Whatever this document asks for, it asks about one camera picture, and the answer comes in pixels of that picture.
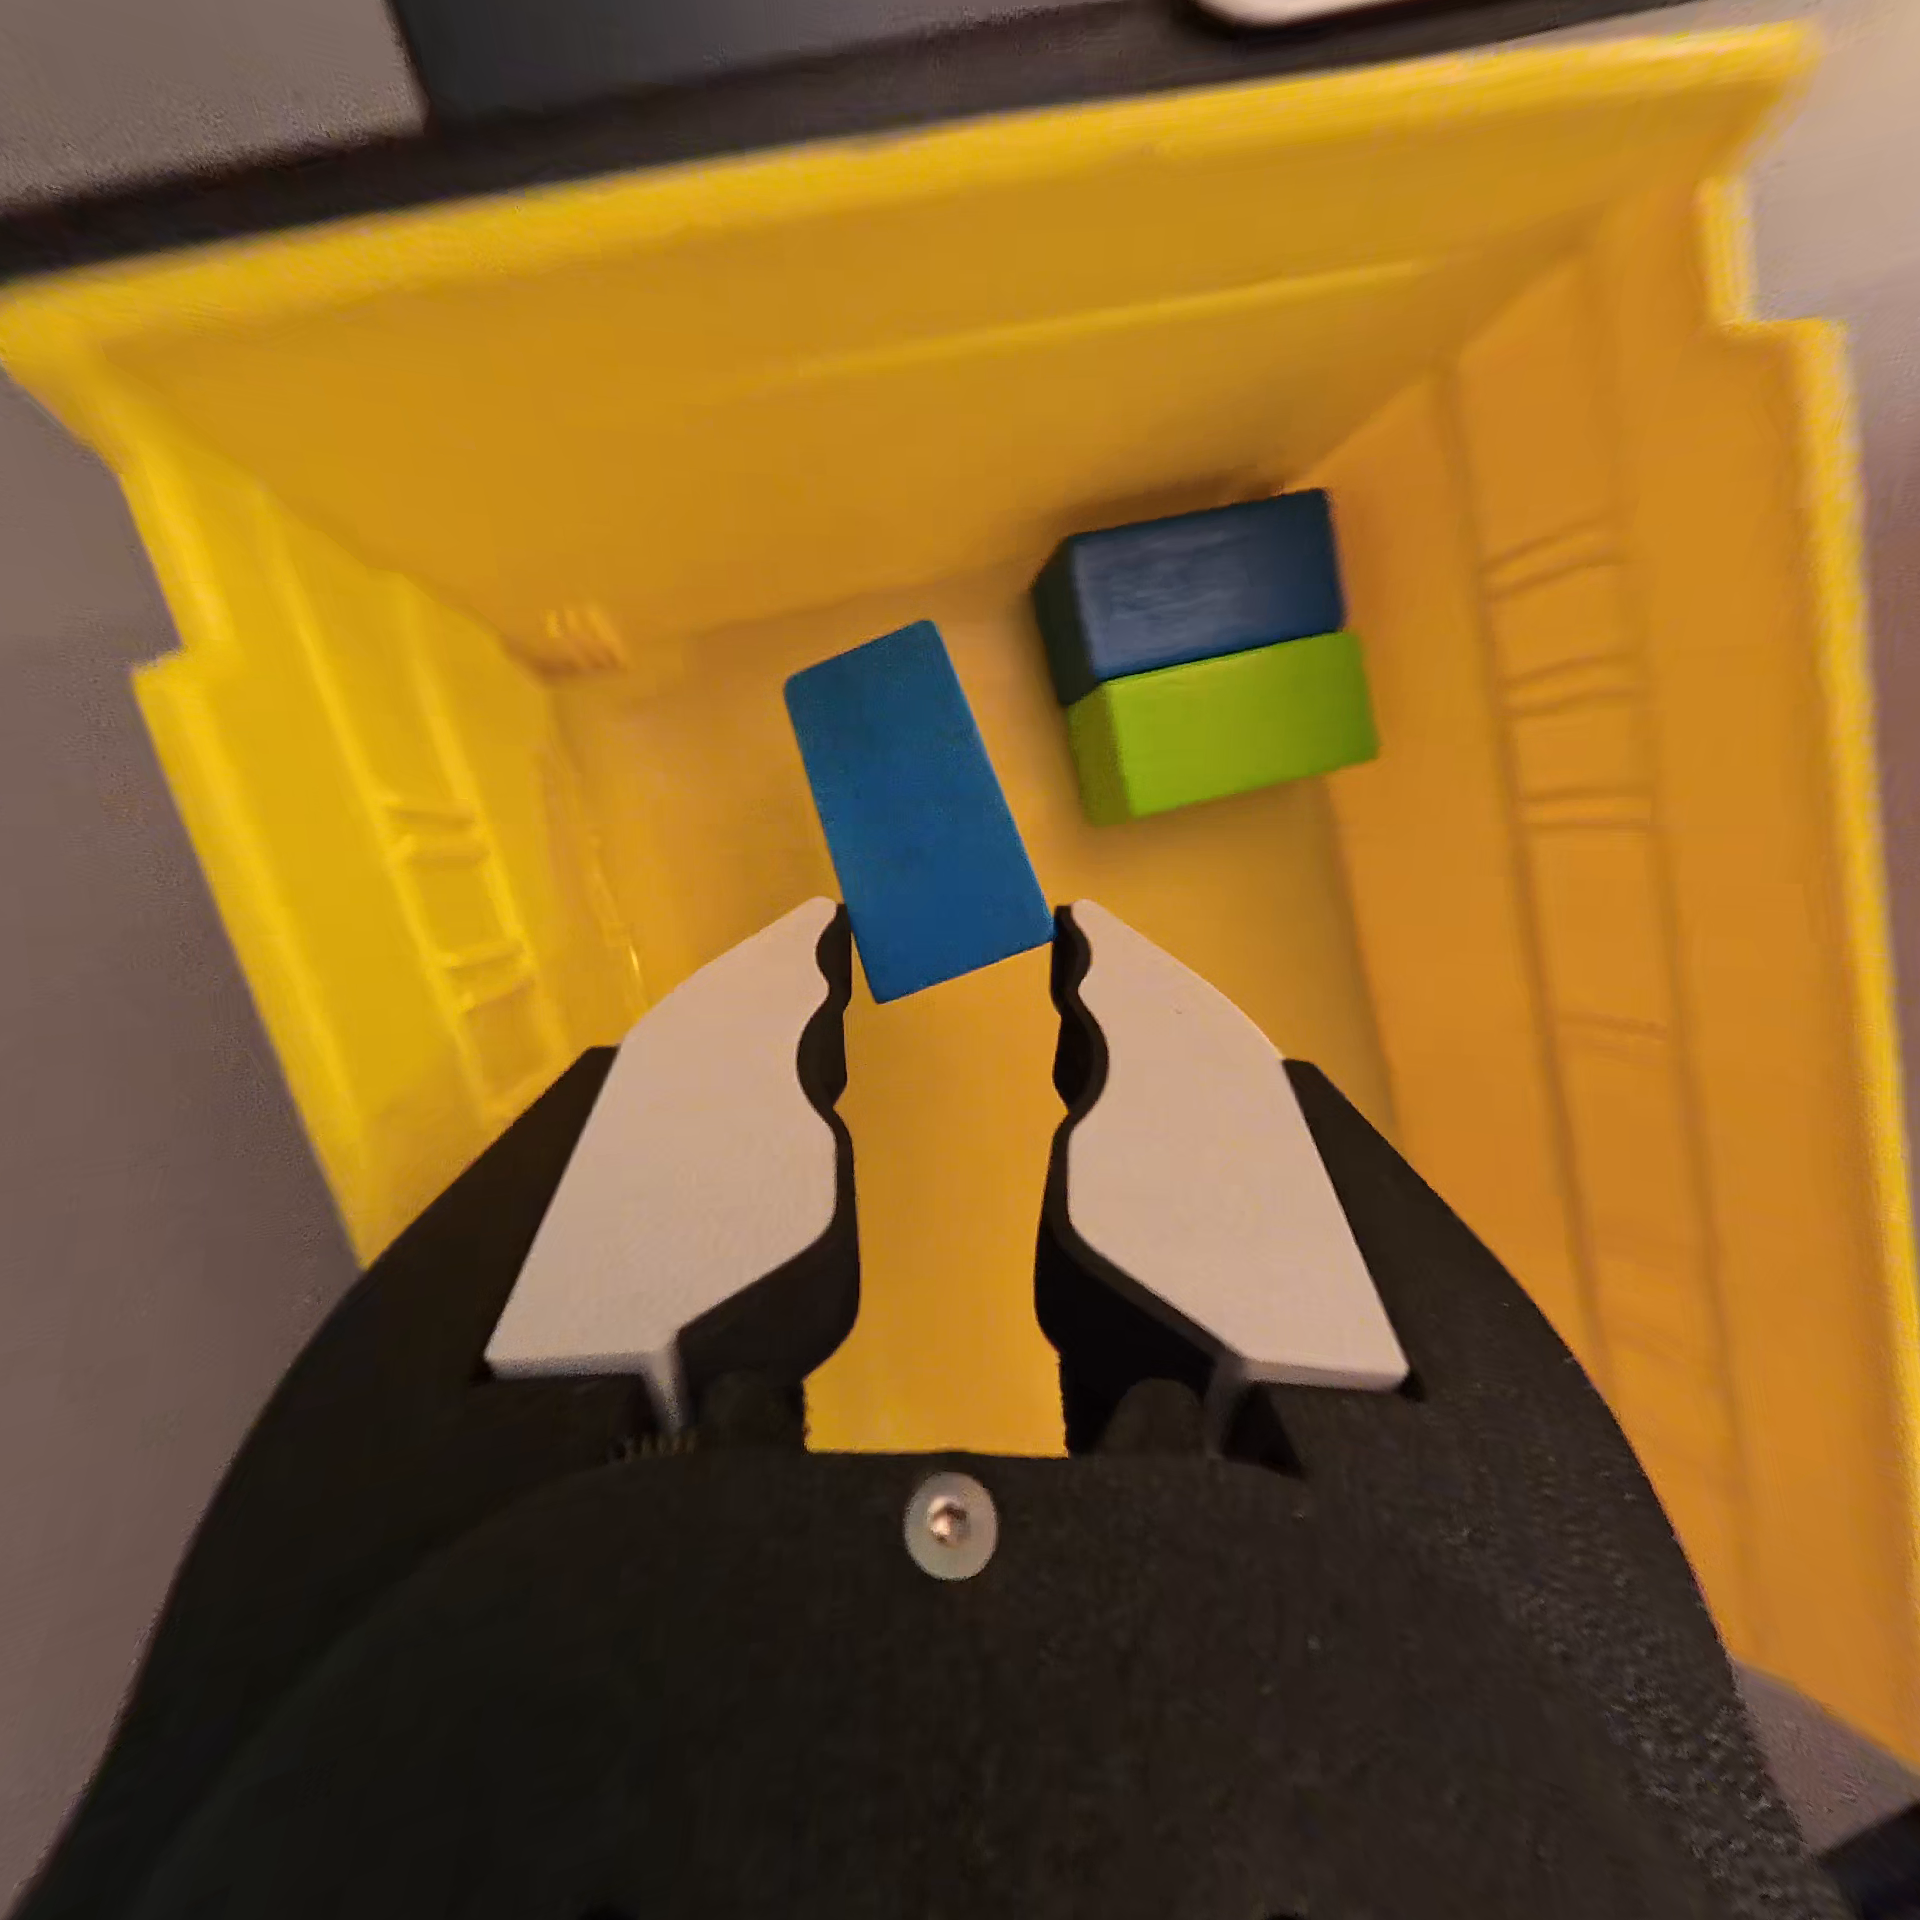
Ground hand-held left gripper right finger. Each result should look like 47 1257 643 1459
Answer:
1036 900 1412 1455

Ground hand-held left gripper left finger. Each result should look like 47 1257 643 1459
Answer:
482 896 865 1455

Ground blue rectangular block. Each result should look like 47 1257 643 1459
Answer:
785 620 1056 1008

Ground green wooden block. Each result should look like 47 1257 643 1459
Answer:
1066 631 1383 828

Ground dark blue wooden block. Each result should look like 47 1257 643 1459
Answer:
1032 488 1347 707

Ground yellow plastic bin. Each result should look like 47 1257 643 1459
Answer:
0 23 1920 1772

